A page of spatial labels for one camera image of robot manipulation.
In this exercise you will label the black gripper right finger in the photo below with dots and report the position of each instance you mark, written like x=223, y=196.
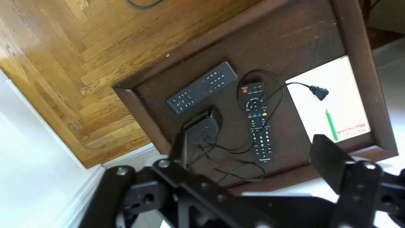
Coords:
x=330, y=159

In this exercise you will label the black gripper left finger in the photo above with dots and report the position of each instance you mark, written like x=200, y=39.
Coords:
x=181, y=147

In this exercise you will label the black half-round button device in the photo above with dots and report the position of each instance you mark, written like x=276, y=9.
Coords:
x=204, y=124

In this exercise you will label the slim dark grey remote control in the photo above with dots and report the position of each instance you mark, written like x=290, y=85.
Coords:
x=202, y=86

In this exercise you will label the black remote with coloured buttons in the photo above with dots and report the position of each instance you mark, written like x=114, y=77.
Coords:
x=258, y=126

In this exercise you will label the green pencil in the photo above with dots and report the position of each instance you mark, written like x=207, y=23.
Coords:
x=331, y=125

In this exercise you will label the white paper sheet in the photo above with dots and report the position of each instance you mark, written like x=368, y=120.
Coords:
x=316, y=118

